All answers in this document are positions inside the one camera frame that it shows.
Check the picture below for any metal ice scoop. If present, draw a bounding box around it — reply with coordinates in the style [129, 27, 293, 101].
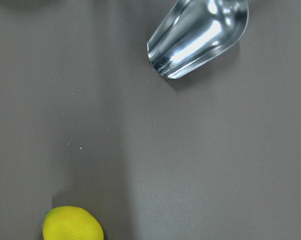
[147, 0, 249, 80]

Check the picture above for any yellow lemon lower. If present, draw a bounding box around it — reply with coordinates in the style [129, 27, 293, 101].
[42, 206, 105, 240]

